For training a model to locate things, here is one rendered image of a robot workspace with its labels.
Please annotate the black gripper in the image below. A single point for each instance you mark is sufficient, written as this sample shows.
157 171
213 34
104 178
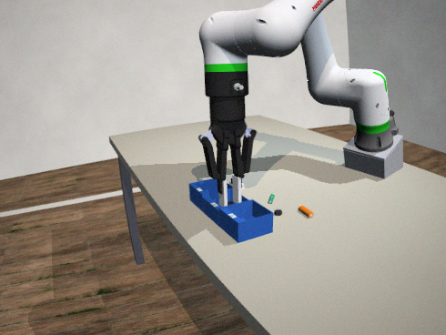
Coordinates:
228 110

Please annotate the blue rack of bins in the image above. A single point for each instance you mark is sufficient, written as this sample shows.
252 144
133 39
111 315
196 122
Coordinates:
250 220

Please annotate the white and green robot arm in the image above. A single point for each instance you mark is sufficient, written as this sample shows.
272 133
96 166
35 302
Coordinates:
275 30

